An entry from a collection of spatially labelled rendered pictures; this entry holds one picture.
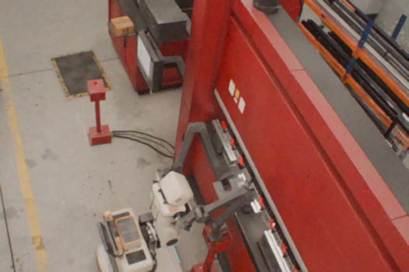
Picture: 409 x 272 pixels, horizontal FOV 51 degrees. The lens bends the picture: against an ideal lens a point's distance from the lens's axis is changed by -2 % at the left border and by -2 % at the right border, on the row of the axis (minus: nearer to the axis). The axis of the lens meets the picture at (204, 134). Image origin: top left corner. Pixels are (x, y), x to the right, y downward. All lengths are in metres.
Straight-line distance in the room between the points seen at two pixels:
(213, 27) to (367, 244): 1.99
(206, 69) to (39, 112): 2.51
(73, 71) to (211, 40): 2.89
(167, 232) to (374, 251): 1.66
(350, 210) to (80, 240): 2.79
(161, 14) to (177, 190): 1.42
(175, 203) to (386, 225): 1.51
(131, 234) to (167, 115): 2.41
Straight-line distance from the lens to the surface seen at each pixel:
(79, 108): 5.57
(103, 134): 5.08
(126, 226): 3.44
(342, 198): 2.45
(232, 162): 3.89
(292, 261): 3.15
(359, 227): 2.40
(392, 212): 2.19
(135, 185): 4.77
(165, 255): 4.04
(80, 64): 6.18
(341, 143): 2.35
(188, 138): 3.22
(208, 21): 3.44
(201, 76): 3.78
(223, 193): 3.56
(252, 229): 3.59
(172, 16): 3.60
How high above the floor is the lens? 3.86
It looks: 46 degrees down
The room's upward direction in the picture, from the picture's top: 11 degrees clockwise
